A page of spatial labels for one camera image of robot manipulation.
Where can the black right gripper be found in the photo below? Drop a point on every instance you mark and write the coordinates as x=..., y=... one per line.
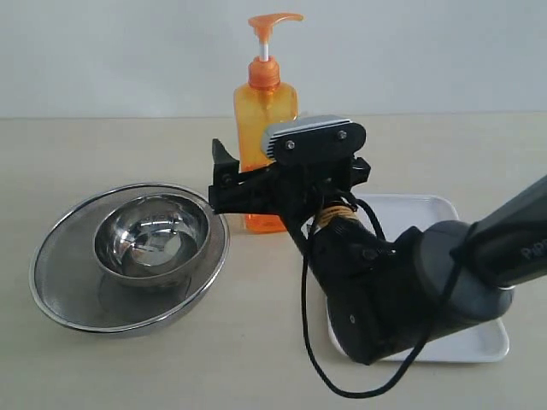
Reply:
x=293, y=193

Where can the orange pump soap bottle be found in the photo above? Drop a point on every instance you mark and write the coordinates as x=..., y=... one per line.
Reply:
x=264, y=99

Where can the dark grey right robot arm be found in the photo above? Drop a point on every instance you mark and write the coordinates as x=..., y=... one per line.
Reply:
x=347, y=257

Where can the small stainless steel bowl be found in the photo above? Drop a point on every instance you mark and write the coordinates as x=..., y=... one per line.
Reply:
x=153, y=241

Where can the large steel mesh strainer bowl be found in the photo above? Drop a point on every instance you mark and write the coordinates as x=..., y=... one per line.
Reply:
x=71, y=289

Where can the white rectangular plastic tray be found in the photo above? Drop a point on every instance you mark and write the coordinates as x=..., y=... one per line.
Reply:
x=470, y=329

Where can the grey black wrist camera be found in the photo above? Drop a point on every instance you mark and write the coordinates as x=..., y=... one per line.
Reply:
x=311, y=140

